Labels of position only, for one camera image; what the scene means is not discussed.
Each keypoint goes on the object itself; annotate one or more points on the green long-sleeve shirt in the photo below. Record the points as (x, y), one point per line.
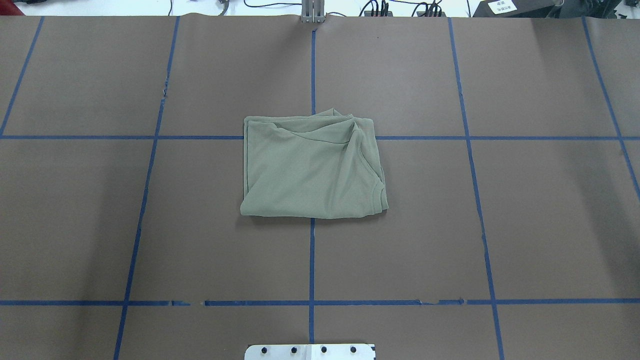
(324, 166)

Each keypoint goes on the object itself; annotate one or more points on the white pedestal column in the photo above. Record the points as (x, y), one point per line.
(327, 351)

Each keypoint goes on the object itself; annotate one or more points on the aluminium frame post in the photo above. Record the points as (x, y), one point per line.
(313, 11)

